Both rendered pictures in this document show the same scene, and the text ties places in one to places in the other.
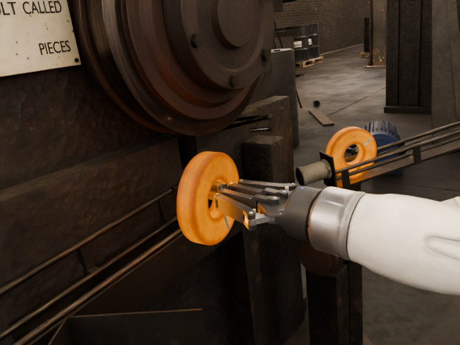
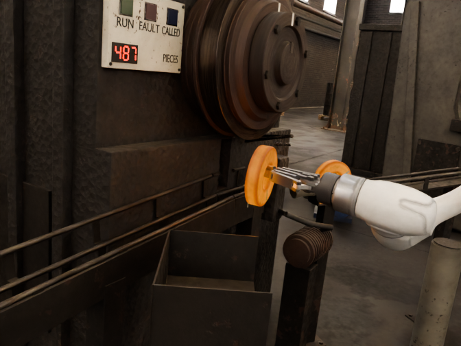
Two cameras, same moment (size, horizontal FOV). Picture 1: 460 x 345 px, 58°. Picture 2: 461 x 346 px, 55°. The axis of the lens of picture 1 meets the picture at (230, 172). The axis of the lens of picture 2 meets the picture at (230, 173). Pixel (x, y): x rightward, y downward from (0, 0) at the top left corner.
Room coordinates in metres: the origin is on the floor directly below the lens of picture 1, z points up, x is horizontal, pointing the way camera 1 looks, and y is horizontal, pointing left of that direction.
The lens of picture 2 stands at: (-0.42, 0.28, 1.08)
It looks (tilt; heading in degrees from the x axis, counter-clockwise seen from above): 13 degrees down; 351
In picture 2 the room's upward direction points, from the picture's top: 6 degrees clockwise
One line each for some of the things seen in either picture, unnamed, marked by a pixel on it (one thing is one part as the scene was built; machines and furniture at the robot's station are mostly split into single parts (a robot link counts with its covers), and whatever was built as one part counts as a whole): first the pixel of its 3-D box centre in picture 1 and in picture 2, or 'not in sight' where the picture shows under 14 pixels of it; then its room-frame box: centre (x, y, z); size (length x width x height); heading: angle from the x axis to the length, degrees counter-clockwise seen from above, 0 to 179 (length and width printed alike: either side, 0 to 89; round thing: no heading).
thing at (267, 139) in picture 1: (265, 179); (269, 186); (1.10, -0.10, 0.68); 0.11 x 0.08 x 0.24; 49
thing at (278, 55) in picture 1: (265, 100); not in sight; (3.83, -0.41, 0.45); 0.59 x 0.59 x 0.89
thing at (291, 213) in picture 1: (290, 209); (319, 185); (0.54, -0.08, 0.83); 0.09 x 0.08 x 0.07; 49
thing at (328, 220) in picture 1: (338, 221); (348, 194); (0.50, -0.14, 0.83); 0.09 x 0.06 x 0.09; 139
